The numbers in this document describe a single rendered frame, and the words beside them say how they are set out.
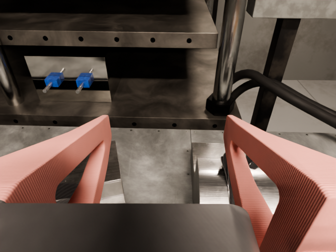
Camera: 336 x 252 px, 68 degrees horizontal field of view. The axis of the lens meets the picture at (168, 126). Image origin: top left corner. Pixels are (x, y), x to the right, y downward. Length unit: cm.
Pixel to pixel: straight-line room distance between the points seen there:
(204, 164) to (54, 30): 65
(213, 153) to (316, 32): 254
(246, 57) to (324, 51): 81
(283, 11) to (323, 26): 213
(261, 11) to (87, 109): 66
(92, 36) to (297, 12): 65
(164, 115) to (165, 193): 34
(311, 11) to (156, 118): 60
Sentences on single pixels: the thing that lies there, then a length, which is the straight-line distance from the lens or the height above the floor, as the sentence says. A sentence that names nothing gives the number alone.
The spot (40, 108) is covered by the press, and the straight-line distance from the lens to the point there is 100.
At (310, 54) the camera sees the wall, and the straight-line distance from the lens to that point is 311.
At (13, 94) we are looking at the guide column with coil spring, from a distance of 104.
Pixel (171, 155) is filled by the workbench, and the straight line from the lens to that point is 68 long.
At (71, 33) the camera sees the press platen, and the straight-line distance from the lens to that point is 89.
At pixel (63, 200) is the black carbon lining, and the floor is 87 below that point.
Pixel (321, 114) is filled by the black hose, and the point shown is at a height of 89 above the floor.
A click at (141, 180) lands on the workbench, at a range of 62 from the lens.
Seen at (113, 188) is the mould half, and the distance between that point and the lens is 50.
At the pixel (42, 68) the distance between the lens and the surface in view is 97.
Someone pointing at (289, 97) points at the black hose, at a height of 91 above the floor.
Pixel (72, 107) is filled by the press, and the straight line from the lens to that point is 96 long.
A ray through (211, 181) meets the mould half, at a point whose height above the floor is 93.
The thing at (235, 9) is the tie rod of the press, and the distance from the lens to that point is 75.
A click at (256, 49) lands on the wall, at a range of 287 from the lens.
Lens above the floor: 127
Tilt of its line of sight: 37 degrees down
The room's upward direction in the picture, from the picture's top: straight up
